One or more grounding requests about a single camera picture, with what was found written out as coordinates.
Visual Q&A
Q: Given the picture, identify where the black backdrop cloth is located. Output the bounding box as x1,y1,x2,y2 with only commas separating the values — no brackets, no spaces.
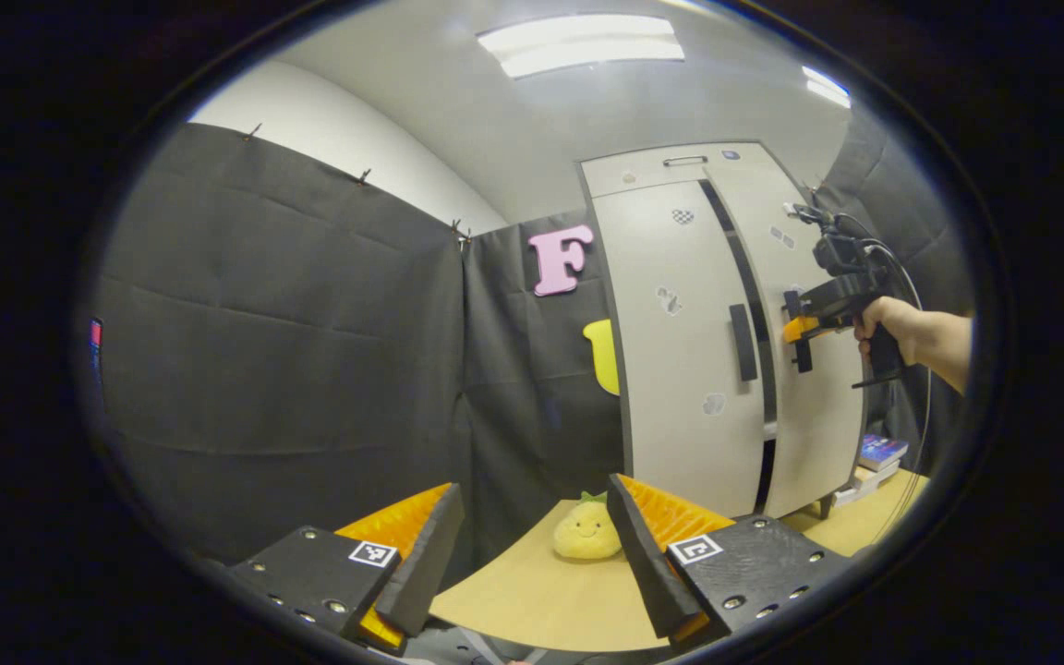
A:
89,122,976,564

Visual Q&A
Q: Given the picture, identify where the grey cabinet door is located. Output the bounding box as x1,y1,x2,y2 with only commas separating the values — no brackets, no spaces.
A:
706,164,868,518
590,180,768,518

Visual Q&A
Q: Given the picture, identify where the blue book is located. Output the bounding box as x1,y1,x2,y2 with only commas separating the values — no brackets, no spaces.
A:
860,434,909,472

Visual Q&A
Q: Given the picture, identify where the tan cover book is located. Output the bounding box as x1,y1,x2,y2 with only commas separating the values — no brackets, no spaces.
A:
853,462,901,492

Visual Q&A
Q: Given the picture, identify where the large ceiling light panel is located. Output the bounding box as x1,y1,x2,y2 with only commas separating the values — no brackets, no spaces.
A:
477,13,686,79

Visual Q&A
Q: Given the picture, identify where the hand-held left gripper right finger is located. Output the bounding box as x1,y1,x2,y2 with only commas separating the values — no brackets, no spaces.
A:
606,474,852,652

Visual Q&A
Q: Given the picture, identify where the yellow plush toy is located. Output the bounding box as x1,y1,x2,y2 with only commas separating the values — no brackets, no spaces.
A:
552,491,623,562

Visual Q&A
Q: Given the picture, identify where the white book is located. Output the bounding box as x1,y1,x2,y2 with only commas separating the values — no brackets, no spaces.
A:
832,478,882,507

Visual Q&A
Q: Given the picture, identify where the small ceiling light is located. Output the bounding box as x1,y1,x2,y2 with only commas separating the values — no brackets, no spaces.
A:
802,65,852,110

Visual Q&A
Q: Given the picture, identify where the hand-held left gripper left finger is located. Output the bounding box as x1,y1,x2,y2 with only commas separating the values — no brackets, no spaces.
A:
227,482,466,657

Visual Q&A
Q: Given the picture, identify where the grey double-door shoe cabinet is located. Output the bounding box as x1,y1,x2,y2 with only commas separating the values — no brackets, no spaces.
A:
576,140,870,520

